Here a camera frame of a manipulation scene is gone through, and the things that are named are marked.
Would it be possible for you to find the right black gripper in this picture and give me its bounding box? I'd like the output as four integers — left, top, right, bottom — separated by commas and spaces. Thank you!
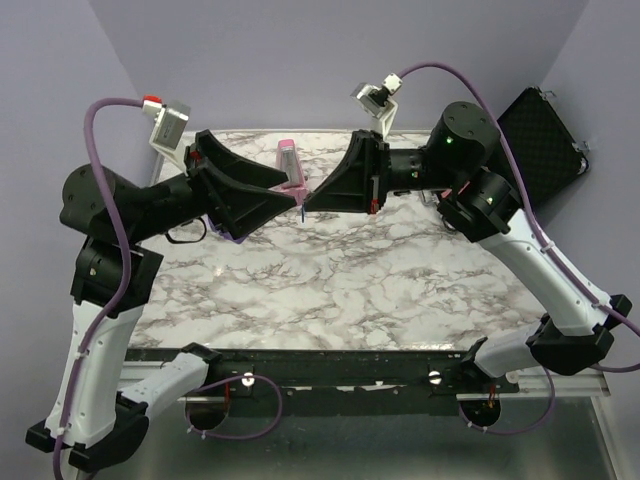
303, 130, 461, 215

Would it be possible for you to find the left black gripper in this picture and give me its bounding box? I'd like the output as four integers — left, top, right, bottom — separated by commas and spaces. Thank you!
128, 127, 298, 240

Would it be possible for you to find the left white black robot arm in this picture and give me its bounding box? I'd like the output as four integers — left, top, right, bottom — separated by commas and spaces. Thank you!
26, 131, 295, 479

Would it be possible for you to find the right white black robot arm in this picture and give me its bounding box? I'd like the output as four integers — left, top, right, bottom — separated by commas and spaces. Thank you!
304, 101, 631, 392

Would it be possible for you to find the purple metronome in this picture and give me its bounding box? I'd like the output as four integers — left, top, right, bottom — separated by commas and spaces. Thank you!
209, 222, 247, 244

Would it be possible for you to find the pink metronome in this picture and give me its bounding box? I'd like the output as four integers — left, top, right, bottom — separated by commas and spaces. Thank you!
274, 139, 309, 205

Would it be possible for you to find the black poker chip case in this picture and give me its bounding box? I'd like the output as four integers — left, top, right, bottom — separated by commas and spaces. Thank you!
422, 87, 591, 211

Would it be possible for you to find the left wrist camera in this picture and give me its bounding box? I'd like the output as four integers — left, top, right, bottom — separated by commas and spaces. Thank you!
142, 95, 191, 170

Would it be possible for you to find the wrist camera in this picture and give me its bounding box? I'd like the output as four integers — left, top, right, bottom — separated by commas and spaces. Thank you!
142, 95, 191, 170
350, 73, 403, 140

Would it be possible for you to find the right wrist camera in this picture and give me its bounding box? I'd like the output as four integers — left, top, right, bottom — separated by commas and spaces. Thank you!
350, 73, 403, 140

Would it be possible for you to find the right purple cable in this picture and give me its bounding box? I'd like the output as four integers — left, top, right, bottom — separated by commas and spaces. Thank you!
399, 61, 640, 435

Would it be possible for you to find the purple cable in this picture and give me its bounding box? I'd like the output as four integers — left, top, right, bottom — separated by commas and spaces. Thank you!
399, 61, 640, 435
52, 97, 284, 480

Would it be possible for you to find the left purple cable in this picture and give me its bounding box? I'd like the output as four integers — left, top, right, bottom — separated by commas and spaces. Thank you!
52, 97, 284, 480

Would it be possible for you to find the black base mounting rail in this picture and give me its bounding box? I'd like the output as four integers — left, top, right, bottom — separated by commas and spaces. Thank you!
124, 344, 521, 416

